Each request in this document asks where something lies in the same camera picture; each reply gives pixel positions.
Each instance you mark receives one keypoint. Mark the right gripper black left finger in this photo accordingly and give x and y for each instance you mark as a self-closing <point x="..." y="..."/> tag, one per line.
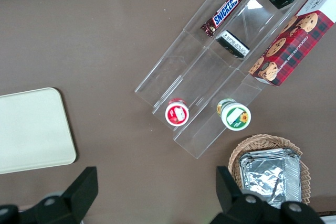
<point x="68" y="203"/>

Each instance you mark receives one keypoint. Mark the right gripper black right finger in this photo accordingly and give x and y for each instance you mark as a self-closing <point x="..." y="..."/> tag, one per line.
<point x="236" y="208"/>

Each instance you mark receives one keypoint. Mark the foil wrapped sandwich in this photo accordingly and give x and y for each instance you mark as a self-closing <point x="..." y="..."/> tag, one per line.
<point x="265" y="179"/>

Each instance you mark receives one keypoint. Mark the round wicker basket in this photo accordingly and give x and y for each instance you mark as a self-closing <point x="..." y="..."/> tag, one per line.
<point x="262" y="140"/>

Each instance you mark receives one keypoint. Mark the cream rectangular plastic tray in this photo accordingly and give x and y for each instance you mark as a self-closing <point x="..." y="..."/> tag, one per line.
<point x="31" y="129"/>

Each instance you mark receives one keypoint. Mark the sunflower lid green jar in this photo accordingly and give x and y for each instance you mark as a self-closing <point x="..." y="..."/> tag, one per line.
<point x="236" y="117"/>

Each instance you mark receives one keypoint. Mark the red lid small jar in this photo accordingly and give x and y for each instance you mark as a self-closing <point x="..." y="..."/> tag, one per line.
<point x="177" y="113"/>

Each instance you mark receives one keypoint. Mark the clear acrylic tiered shelf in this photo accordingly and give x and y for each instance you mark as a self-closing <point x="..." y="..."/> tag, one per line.
<point x="183" y="58"/>

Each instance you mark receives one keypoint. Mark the black silver snack packet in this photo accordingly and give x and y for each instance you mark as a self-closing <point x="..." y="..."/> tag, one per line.
<point x="232" y="44"/>

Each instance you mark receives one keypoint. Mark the red tartan cookie box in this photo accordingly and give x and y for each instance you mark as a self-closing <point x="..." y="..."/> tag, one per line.
<point x="294" y="48"/>

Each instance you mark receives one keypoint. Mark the Snickers chocolate bar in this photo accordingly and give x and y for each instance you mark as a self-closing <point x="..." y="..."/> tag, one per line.
<point x="225" y="11"/>

